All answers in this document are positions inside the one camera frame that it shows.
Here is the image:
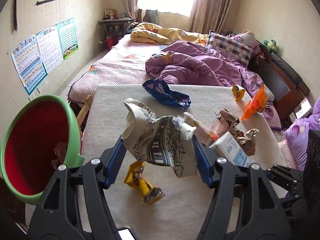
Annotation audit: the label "brown paper trash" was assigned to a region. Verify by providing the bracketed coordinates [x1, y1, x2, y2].
[231, 128, 259, 156]

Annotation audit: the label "black white printed paper bag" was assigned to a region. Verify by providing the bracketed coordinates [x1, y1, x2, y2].
[122, 98, 197, 178]

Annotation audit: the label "blue snack wrapper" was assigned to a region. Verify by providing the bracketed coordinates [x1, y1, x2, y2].
[142, 79, 191, 110]

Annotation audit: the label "green red trash bin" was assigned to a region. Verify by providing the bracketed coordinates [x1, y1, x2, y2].
[1, 95, 84, 205]

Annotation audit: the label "white Pocky snack bag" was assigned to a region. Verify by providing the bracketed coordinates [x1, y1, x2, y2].
[181, 112, 219, 146]

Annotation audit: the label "white blue carton box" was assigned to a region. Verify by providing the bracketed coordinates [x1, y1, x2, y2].
[209, 132, 249, 167]

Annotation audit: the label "yellow snack wrapper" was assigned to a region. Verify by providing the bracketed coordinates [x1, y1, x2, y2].
[124, 161, 165, 205]

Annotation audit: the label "crumpled pink white wrapper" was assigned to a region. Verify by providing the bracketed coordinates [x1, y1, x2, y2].
[211, 109, 240, 137]

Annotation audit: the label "wooden stool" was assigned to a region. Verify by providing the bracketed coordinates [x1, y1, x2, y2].
[76, 95, 93, 129]

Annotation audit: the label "small yellow wrapper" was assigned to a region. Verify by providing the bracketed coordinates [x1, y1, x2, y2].
[232, 84, 246, 102]

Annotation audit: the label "orange snack wrapper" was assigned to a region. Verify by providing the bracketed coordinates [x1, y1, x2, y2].
[241, 86, 267, 120]

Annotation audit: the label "smartphone with video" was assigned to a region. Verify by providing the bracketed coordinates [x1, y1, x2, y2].
[118, 227, 137, 240]

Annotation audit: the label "pink patterned bed sheet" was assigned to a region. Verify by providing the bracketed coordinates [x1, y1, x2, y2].
[68, 34, 167, 103]

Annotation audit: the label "purple quilt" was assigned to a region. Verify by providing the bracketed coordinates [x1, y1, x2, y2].
[145, 40, 282, 131]

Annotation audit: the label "checkered pillow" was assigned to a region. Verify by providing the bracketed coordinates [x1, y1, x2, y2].
[207, 31, 254, 67]

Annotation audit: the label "red box under table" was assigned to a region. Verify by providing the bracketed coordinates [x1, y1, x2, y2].
[106, 34, 119, 50]

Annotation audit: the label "pink pillow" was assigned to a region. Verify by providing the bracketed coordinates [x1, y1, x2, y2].
[232, 30, 261, 55]

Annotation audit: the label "dark side table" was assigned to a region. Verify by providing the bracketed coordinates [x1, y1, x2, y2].
[98, 17, 133, 52]

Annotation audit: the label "yellow quilt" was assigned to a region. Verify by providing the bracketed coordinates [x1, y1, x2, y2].
[130, 22, 209, 45]

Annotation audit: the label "green plush toy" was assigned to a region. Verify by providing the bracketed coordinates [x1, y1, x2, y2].
[263, 40, 277, 53]

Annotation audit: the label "green number poster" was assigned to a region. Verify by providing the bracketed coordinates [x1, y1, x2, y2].
[57, 18, 79, 60]

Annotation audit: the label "blue learning poster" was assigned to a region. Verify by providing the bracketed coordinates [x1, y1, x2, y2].
[10, 34, 47, 95]

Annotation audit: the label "white learning poster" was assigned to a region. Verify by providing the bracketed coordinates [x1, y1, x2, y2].
[36, 24, 63, 74]

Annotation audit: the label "right pink curtain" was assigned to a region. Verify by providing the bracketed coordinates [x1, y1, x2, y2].
[189, 0, 233, 34]

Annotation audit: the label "white wall sockets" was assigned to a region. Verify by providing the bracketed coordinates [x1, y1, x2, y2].
[28, 79, 48, 101]

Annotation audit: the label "black hanging wall strip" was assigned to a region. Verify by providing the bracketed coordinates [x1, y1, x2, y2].
[13, 0, 18, 31]

